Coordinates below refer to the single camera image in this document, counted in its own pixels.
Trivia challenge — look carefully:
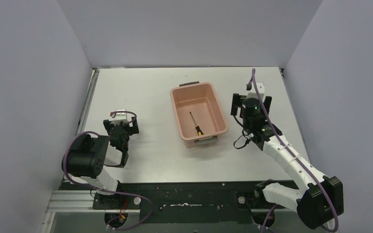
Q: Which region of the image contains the black yellow screwdriver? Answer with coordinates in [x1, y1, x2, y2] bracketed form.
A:
[189, 112, 204, 135]

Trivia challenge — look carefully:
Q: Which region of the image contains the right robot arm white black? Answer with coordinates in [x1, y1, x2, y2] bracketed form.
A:
[231, 94, 344, 229]

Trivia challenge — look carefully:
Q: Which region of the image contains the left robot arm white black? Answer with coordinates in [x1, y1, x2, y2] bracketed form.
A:
[62, 93, 228, 209]

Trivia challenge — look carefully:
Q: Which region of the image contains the pink plastic bin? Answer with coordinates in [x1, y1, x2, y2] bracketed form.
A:
[170, 82, 229, 149]

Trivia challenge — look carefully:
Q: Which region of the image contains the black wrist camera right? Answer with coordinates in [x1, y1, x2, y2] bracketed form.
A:
[241, 98, 260, 118]

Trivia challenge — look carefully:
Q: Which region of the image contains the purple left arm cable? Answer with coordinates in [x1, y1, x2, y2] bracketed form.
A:
[61, 111, 154, 232]

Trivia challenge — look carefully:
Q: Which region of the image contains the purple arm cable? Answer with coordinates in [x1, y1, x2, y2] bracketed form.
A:
[61, 111, 154, 232]
[251, 67, 340, 233]

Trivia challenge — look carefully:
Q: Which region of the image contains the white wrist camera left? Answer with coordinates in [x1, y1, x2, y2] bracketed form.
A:
[110, 109, 129, 125]

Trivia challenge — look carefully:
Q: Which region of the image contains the aluminium left side rail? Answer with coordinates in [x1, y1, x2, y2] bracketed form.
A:
[76, 68, 100, 134]

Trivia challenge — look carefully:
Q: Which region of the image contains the aluminium rail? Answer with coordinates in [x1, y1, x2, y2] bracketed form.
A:
[47, 183, 272, 213]
[76, 68, 100, 134]

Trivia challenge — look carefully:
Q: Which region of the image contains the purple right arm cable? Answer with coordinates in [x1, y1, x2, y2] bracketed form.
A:
[251, 67, 340, 233]

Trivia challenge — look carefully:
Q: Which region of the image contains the aluminium front rail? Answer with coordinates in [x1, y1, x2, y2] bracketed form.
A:
[47, 183, 272, 213]

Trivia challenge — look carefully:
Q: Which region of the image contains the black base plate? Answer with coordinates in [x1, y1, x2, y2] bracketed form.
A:
[59, 180, 319, 224]

